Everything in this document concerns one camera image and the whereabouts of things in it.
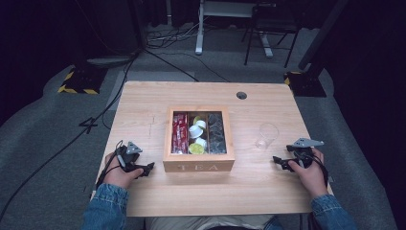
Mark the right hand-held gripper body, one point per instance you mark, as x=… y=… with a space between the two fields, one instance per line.
x=303 y=156

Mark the wooden tea box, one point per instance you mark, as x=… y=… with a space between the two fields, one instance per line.
x=198 y=164

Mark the black metal chair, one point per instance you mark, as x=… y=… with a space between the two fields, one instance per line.
x=274 y=24

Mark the yellow black striped stand base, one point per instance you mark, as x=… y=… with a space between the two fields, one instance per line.
x=306 y=84
x=81 y=81

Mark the person's right hand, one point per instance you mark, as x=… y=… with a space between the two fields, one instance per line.
x=314 y=179

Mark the dark slanted stand pole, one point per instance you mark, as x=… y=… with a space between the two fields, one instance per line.
x=322 y=32

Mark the white creamer cup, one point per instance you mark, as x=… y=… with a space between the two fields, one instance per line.
x=195 y=131
x=201 y=142
x=201 y=124

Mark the white desk leg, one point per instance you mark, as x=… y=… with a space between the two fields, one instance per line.
x=199 y=35
x=266 y=44

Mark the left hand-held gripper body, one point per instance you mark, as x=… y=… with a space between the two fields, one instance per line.
x=127 y=159

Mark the person's left hand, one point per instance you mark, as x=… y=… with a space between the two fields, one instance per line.
x=118 y=177

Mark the bunch of red stick packets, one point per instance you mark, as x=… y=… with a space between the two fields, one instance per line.
x=179 y=134

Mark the clear plastic cup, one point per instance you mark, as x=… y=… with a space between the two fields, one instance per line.
x=267 y=134

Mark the pile of dark tea bags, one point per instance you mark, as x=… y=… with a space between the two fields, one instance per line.
x=217 y=134

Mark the lime lid creamer cup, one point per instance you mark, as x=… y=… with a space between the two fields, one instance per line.
x=196 y=149
x=196 y=119

